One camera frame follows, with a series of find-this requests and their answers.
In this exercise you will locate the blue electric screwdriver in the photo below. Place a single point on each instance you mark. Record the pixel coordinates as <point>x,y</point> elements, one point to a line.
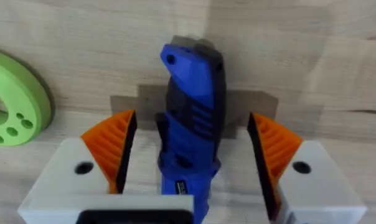
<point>191,124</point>

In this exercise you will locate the green disc with holes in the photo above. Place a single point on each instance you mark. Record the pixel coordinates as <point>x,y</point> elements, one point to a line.
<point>16,102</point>

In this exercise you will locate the white orange right gripper left finger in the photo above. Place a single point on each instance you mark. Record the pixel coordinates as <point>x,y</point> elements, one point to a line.
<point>69,161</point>

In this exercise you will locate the white orange right gripper right finger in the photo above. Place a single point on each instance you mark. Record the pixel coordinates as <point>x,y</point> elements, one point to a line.
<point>315,186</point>

